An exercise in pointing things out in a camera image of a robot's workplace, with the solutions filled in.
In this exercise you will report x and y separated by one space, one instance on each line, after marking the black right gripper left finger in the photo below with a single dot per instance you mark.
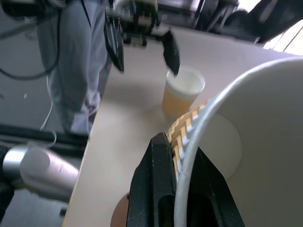
151 189

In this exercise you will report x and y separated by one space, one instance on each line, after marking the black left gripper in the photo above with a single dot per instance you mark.
139 22

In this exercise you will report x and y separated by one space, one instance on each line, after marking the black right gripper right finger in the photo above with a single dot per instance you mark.
210 201

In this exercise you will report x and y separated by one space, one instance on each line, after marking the large white ribbed paper cup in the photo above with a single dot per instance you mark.
267 132

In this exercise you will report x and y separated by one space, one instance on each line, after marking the orange ribbed paper cup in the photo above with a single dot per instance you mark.
183 91

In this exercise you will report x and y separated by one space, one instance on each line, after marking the brown round object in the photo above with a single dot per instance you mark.
120 212

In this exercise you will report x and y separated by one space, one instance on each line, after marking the person in grey trousers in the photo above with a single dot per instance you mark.
75 66

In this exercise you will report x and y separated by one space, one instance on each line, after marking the black chair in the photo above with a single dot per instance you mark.
236 19

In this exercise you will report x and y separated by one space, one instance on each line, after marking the silver metal cylinder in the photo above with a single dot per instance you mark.
45 172

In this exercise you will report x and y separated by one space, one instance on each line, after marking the black frame bar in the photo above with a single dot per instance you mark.
35 136

